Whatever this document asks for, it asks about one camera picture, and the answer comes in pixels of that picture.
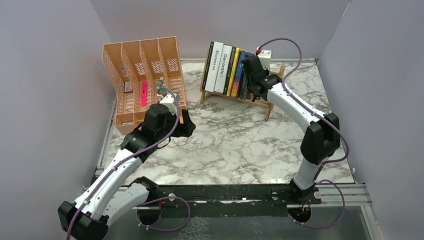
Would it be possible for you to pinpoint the black Moon and Sixpence book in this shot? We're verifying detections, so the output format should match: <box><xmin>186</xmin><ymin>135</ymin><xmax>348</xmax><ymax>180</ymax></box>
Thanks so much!
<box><xmin>201</xmin><ymin>41</ymin><xmax>215</xmax><ymax>92</ymax></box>

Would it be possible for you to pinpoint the white Afternoon tea book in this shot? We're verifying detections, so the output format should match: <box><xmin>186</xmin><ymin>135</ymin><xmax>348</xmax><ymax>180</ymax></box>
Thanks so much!
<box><xmin>204</xmin><ymin>41</ymin><xmax>224</xmax><ymax>92</ymax></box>

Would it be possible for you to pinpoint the floral purple book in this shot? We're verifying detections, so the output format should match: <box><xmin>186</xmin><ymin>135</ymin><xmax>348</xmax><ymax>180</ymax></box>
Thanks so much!
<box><xmin>238</xmin><ymin>51</ymin><xmax>253</xmax><ymax>99</ymax></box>

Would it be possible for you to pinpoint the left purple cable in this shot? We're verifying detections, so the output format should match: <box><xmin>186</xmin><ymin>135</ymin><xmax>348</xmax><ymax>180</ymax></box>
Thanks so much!
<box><xmin>65</xmin><ymin>87</ymin><xmax>192</xmax><ymax>240</ymax></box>

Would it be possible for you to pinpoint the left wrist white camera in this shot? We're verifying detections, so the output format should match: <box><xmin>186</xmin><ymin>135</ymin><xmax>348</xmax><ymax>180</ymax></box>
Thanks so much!
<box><xmin>158</xmin><ymin>93</ymin><xmax>180</xmax><ymax>116</ymax></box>

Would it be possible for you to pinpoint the blue orange book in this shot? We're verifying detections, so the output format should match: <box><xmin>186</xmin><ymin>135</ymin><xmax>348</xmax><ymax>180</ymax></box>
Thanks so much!
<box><xmin>230</xmin><ymin>50</ymin><xmax>247</xmax><ymax>98</ymax></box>

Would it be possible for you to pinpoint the wooden book rack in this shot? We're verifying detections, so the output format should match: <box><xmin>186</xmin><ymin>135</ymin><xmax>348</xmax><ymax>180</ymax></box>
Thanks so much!
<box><xmin>199</xmin><ymin>48</ymin><xmax>286</xmax><ymax>123</ymax></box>

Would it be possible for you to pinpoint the purple cable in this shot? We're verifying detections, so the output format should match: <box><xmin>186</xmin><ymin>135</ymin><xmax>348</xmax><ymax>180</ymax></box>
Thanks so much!
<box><xmin>256</xmin><ymin>37</ymin><xmax>351</xmax><ymax>230</ymax></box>
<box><xmin>65</xmin><ymin>87</ymin><xmax>192</xmax><ymax>240</ymax></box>

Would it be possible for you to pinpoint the yellow book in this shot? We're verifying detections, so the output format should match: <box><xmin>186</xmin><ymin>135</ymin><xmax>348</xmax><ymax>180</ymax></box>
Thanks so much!
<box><xmin>226</xmin><ymin>47</ymin><xmax>240</xmax><ymax>97</ymax></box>

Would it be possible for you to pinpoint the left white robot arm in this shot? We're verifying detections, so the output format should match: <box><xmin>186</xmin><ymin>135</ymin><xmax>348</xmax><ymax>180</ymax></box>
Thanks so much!
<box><xmin>58</xmin><ymin>103</ymin><xmax>196</xmax><ymax>240</ymax></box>

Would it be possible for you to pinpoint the orange plastic file organizer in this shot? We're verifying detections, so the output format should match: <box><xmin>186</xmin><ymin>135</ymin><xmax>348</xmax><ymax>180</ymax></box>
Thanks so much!
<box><xmin>102</xmin><ymin>36</ymin><xmax>187</xmax><ymax>135</ymax></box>

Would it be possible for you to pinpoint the small red white box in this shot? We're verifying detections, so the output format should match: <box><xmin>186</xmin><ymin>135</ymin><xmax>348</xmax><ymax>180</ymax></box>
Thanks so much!
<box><xmin>124</xmin><ymin>81</ymin><xmax>133</xmax><ymax>93</ymax></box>

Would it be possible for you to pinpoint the dark green book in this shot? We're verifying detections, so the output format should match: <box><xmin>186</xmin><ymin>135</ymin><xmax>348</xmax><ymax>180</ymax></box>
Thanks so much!
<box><xmin>223</xmin><ymin>46</ymin><xmax>237</xmax><ymax>95</ymax></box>

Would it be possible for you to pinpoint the green glue bottle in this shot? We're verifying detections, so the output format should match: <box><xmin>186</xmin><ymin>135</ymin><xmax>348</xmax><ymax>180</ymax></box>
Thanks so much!
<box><xmin>156</xmin><ymin>76</ymin><xmax>165</xmax><ymax>90</ymax></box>

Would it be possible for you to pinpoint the pink highlighter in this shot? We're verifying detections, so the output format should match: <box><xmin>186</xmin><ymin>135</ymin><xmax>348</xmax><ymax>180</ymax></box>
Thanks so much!
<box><xmin>140</xmin><ymin>81</ymin><xmax>148</xmax><ymax>107</ymax></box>

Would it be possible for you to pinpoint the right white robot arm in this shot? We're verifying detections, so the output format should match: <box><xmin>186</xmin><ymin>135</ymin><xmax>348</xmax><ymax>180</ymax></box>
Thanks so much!
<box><xmin>241</xmin><ymin>55</ymin><xmax>341</xmax><ymax>204</ymax></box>

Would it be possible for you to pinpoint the white Decorate Furniture book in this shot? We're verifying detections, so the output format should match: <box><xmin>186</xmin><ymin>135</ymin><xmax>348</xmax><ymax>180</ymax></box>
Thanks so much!
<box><xmin>214</xmin><ymin>44</ymin><xmax>233</xmax><ymax>94</ymax></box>

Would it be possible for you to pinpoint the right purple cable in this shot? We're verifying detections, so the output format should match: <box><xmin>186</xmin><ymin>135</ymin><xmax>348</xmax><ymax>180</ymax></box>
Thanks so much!
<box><xmin>256</xmin><ymin>37</ymin><xmax>351</xmax><ymax>230</ymax></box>

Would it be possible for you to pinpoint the black metal base rail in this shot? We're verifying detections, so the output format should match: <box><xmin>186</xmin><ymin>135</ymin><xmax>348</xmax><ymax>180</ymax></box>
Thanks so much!
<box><xmin>90</xmin><ymin>165</ymin><xmax>323</xmax><ymax>220</ymax></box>

